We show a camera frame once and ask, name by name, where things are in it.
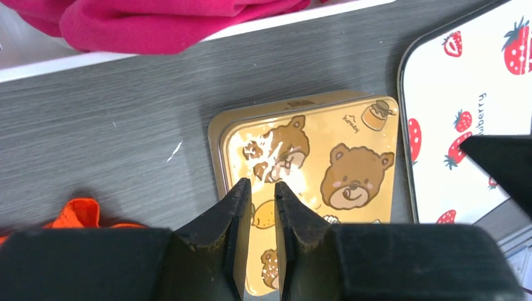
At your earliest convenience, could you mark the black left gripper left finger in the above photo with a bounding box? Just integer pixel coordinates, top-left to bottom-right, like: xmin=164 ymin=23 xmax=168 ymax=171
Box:
xmin=1 ymin=178 xmax=252 ymax=300

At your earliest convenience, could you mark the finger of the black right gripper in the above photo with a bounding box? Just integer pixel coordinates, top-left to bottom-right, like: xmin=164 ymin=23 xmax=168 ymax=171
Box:
xmin=460 ymin=135 xmax=531 ymax=217

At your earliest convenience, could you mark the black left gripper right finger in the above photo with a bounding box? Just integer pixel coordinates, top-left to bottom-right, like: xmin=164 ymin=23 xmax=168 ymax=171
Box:
xmin=275 ymin=182 xmax=524 ymax=300

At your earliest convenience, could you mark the silver box lid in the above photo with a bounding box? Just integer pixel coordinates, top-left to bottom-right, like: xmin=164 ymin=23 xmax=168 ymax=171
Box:
xmin=221 ymin=95 xmax=399 ymax=297

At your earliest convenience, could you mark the gold chocolate tray box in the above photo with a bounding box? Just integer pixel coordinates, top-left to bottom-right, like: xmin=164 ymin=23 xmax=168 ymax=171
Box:
xmin=207 ymin=89 xmax=374 ymax=199

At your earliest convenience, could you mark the strawberry pattern tray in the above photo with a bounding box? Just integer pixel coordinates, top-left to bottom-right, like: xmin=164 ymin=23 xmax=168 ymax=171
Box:
xmin=397 ymin=0 xmax=531 ymax=224

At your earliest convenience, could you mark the orange cloth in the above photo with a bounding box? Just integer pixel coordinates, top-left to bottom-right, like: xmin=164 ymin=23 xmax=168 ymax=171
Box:
xmin=26 ymin=198 xmax=147 ymax=231

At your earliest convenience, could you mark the pink cloth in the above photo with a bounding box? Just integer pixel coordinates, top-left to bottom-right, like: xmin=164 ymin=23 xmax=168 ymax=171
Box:
xmin=2 ymin=0 xmax=310 ymax=55

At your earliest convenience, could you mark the white plastic basket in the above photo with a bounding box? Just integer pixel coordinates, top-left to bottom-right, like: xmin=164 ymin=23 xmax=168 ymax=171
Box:
xmin=1 ymin=0 xmax=393 ymax=83

